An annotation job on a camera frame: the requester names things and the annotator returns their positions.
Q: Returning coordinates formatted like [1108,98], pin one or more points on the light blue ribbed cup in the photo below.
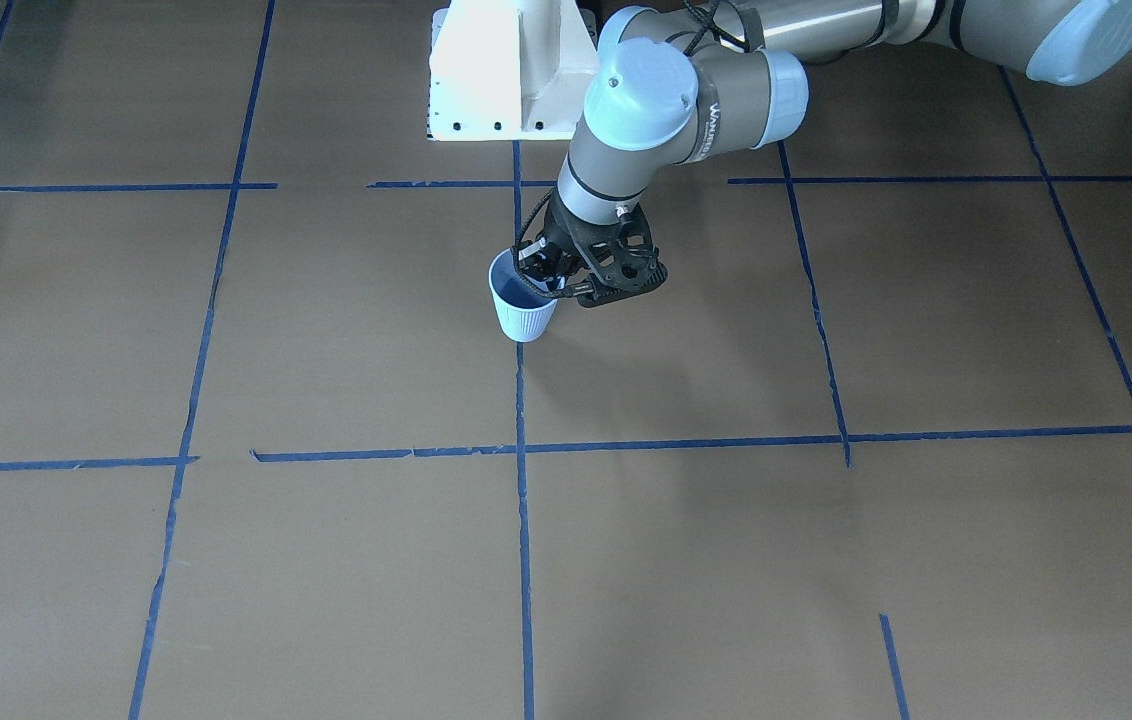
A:
[522,314]

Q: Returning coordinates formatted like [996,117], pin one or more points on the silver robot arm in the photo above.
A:
[674,88]

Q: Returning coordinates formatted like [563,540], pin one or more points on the white pedestal column base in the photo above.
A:
[510,70]

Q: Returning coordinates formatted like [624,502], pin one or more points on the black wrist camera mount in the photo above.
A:
[622,258]

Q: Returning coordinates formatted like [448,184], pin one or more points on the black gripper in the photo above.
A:
[567,237]

